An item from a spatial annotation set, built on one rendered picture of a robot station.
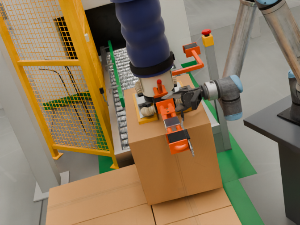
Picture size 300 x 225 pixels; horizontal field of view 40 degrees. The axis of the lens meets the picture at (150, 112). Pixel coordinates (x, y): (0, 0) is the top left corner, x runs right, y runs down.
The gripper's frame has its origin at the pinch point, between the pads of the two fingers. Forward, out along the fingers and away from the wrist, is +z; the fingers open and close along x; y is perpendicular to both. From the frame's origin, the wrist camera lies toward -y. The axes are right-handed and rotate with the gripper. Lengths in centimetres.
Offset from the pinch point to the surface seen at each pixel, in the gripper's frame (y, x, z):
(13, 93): 122, -21, 98
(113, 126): 94, -54, 32
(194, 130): -4.7, -14.8, -10.4
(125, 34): 22.8, 30.7, 9.3
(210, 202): -6, -58, -11
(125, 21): 19.9, 37.3, 7.9
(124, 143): 76, -59, 27
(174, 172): -3.6, -36.1, 3.3
